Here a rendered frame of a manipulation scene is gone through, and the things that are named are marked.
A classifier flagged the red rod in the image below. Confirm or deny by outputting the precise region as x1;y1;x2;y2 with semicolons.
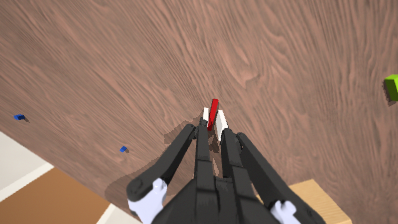
207;99;218;131

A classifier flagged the lime green rod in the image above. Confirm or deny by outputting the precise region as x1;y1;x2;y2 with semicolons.
385;75;398;101

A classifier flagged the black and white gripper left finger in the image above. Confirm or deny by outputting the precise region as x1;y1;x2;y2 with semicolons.
126;107;219;224

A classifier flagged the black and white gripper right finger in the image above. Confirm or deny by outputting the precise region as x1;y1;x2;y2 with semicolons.
216;110;326;224

